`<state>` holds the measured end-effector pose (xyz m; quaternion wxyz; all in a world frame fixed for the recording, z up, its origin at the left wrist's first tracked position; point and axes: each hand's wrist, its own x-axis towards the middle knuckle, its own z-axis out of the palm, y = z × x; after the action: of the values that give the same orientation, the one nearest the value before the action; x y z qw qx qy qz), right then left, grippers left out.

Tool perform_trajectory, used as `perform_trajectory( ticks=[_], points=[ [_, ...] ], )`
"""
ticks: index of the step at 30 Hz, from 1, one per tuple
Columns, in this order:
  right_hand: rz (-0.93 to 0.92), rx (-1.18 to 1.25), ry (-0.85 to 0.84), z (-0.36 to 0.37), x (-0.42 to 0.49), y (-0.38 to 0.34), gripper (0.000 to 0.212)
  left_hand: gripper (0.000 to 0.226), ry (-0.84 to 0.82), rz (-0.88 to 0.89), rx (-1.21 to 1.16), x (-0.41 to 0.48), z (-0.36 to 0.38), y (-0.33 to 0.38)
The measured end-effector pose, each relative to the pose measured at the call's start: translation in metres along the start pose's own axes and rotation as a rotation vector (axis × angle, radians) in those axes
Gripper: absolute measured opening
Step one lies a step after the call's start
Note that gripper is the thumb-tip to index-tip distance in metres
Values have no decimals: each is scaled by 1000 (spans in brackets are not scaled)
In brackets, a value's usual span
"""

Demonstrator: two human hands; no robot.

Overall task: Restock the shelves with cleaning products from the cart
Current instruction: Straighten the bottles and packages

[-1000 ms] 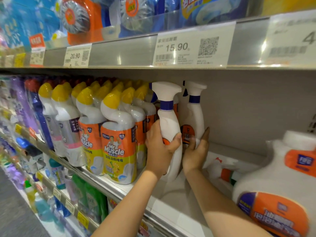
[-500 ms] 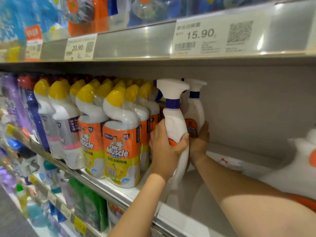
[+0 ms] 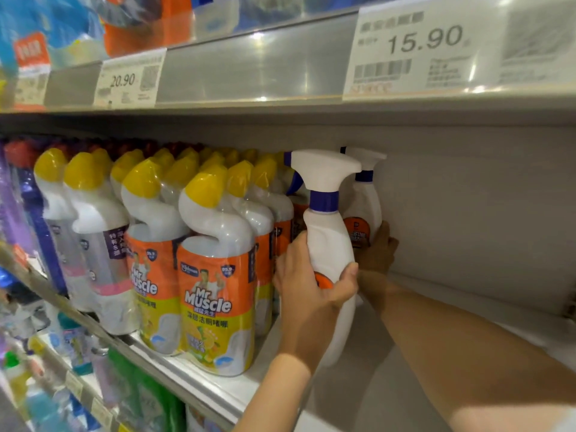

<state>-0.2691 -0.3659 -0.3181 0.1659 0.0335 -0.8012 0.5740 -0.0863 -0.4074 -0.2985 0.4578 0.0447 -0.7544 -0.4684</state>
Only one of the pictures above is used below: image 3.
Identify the person's left hand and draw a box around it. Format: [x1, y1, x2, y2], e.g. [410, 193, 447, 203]
[272, 231, 359, 374]

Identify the person's right hand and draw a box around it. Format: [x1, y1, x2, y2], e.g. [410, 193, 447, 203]
[355, 220, 400, 310]

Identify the row of yellow-capped cleaner bottles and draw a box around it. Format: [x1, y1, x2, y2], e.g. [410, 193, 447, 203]
[32, 143, 300, 379]

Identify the cluster of green cleaner bottles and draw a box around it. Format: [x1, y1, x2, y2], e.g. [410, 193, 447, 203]
[106, 349, 187, 432]

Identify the cluster of teal cleaner bottles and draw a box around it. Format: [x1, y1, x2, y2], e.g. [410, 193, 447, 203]
[0, 305, 100, 432]

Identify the row of purple cleaner bottles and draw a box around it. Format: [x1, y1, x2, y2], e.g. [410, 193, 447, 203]
[0, 137, 71, 298]

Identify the row of blue cleaner packs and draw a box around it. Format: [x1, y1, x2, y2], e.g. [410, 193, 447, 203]
[0, 0, 361, 70]

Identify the person's right forearm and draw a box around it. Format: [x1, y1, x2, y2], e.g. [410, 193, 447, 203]
[358, 272, 576, 432]

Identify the red white price tag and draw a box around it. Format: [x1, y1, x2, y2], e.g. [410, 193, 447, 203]
[11, 33, 53, 110]

